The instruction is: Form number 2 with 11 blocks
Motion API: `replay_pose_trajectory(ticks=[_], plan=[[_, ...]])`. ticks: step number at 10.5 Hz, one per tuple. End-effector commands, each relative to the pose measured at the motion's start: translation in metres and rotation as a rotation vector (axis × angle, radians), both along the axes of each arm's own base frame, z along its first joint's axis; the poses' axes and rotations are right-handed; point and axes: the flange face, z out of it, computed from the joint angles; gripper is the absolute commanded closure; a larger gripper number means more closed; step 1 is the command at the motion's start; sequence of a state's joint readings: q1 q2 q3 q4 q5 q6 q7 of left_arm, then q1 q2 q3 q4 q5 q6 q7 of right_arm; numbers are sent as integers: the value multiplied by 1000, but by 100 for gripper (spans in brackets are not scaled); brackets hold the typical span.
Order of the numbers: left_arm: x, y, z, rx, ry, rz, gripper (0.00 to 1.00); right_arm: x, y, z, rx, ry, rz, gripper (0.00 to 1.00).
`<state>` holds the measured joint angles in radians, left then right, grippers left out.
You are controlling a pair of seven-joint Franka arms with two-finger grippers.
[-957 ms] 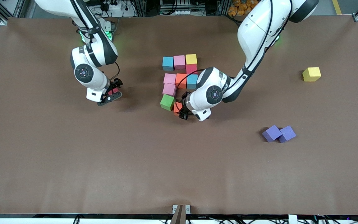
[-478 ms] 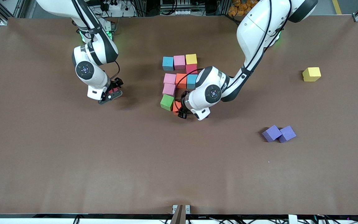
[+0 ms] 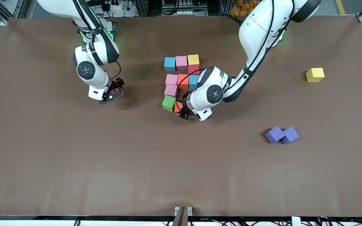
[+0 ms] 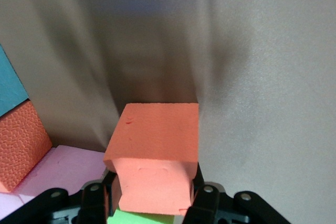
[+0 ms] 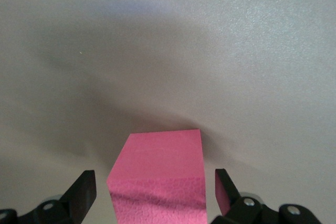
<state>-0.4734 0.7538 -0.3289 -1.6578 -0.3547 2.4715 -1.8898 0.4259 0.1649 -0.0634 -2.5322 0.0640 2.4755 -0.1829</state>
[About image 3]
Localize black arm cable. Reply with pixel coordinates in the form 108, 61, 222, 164
176, 68, 205, 111
112, 61, 122, 80

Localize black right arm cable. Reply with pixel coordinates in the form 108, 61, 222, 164
112, 61, 122, 80

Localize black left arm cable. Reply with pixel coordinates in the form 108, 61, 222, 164
176, 68, 205, 111

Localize blue foam cube with scribble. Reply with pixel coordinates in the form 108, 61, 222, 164
164, 57, 176, 72

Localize brown table cover mat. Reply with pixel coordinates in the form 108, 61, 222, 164
0, 16, 362, 218

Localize green foam cube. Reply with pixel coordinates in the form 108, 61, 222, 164
162, 95, 177, 112

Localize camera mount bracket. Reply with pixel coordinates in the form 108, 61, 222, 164
172, 206, 193, 226

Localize orange mesh bags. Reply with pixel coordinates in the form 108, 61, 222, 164
230, 0, 260, 17

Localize black equipment rack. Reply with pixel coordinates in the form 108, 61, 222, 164
162, 0, 228, 16

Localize white power strip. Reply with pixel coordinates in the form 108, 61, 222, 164
104, 2, 128, 11

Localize purple foam cube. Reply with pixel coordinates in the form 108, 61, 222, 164
265, 126, 285, 144
282, 126, 300, 145

